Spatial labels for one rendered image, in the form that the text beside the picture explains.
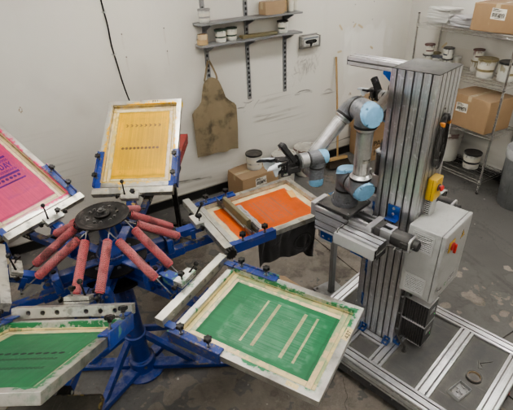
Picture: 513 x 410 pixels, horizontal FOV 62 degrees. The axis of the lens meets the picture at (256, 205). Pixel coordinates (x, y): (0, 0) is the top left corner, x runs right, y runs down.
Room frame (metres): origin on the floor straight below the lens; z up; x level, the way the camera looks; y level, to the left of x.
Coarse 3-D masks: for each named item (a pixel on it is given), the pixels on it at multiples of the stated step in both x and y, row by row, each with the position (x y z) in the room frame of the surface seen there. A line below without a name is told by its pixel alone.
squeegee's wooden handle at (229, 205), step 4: (224, 200) 2.56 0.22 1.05; (228, 200) 2.54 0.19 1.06; (224, 204) 2.56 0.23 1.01; (228, 204) 2.50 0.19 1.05; (232, 204) 2.48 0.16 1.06; (228, 208) 2.51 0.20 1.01; (232, 208) 2.45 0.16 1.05; (236, 208) 2.43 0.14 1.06; (232, 212) 2.45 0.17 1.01; (236, 212) 2.40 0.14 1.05; (240, 212) 2.37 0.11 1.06; (236, 216) 2.40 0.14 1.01; (240, 216) 2.35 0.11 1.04; (244, 216) 2.32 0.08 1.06; (240, 220) 2.35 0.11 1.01; (244, 220) 2.30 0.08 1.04; (248, 220) 2.28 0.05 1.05; (244, 224) 2.30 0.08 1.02; (248, 224) 2.28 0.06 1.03; (248, 228) 2.28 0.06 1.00
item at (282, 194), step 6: (276, 192) 2.80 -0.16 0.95; (282, 192) 2.80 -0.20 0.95; (252, 198) 2.72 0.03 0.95; (258, 198) 2.72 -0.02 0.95; (282, 198) 2.70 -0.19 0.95; (288, 198) 2.70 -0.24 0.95; (294, 198) 2.69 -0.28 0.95; (240, 204) 2.65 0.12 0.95; (246, 204) 2.64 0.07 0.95; (216, 210) 2.59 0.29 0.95; (222, 210) 2.58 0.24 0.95; (246, 210) 2.57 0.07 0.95; (252, 210) 2.56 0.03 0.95; (222, 216) 2.50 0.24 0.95; (228, 216) 2.49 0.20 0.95; (228, 222) 2.42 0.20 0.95
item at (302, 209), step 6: (288, 204) 2.62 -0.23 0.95; (294, 204) 2.61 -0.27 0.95; (300, 204) 2.61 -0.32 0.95; (306, 204) 2.60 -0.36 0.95; (294, 210) 2.53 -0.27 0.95; (300, 210) 2.53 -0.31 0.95; (306, 210) 2.53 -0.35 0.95; (258, 216) 2.47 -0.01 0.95; (288, 216) 2.45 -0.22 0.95; (294, 216) 2.45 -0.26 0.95; (234, 222) 2.42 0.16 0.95; (264, 222) 2.40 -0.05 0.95; (276, 222) 2.39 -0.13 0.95; (282, 222) 2.39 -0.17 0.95; (234, 228) 2.35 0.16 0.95; (240, 228) 2.34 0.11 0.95; (246, 234) 2.27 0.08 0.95
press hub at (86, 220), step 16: (96, 208) 2.10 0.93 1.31; (112, 208) 2.09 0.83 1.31; (128, 208) 2.08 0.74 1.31; (80, 224) 1.95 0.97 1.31; (96, 224) 1.94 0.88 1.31; (112, 224) 1.93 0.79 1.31; (112, 240) 2.00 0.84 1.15; (128, 240) 2.19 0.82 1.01; (96, 256) 1.98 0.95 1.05; (112, 256) 1.95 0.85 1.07; (144, 256) 2.02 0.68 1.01; (96, 272) 1.89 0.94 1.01; (112, 272) 1.89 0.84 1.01; (128, 272) 1.88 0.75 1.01; (128, 288) 1.87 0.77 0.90; (128, 336) 1.98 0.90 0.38; (144, 336) 2.00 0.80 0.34; (144, 352) 1.99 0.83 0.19; (160, 352) 2.13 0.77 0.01; (144, 368) 1.95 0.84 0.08
